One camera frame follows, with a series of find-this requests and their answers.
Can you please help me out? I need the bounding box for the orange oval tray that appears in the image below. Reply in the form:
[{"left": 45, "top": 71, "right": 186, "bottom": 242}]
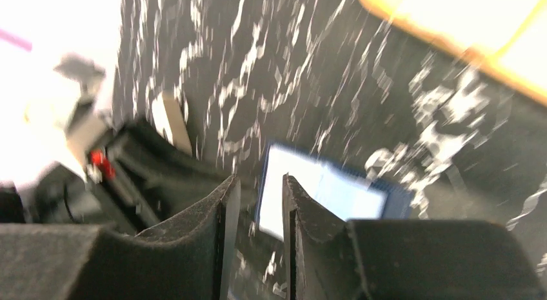
[{"left": 359, "top": 0, "right": 546, "bottom": 105}]

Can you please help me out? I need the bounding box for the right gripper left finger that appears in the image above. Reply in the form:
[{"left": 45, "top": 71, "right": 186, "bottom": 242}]
[{"left": 1, "top": 175, "right": 241, "bottom": 299}]

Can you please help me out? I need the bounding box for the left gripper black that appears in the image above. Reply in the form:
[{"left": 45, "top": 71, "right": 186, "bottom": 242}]
[{"left": 1, "top": 119, "right": 230, "bottom": 234}]

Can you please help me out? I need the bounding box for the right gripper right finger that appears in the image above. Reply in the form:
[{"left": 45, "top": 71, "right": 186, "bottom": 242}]
[{"left": 283, "top": 175, "right": 545, "bottom": 299}]

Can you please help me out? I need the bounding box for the blue leather card holder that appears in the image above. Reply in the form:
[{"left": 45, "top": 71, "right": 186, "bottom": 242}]
[{"left": 256, "top": 143, "right": 413, "bottom": 239}]

